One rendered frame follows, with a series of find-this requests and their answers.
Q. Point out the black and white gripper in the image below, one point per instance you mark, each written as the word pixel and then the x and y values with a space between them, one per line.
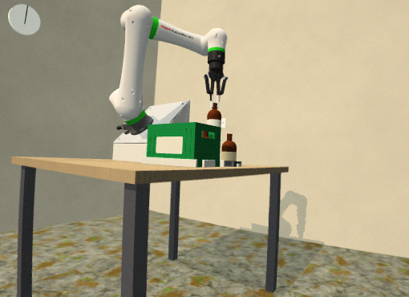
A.
pixel 215 74

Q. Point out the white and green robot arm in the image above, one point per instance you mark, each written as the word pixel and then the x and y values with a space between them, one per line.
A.
pixel 137 25

